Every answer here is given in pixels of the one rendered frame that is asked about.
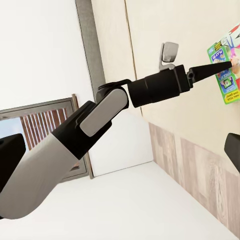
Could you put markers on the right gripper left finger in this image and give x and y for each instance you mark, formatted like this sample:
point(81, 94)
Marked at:
point(12, 150)

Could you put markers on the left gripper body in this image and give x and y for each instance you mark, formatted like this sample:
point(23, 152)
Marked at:
point(167, 84)

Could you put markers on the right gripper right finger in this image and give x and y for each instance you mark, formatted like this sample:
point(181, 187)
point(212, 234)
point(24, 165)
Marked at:
point(232, 149)

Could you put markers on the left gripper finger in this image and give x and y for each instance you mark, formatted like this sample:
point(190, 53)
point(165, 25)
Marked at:
point(198, 73)

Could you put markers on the fixed window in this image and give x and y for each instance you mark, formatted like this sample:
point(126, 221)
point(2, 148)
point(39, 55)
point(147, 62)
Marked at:
point(37, 121)

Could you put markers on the board game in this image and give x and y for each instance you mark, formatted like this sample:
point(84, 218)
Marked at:
point(227, 49)

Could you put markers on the bed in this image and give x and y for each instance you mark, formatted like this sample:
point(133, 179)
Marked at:
point(122, 39)

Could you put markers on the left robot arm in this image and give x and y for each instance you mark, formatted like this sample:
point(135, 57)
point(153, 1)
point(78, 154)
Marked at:
point(44, 166)

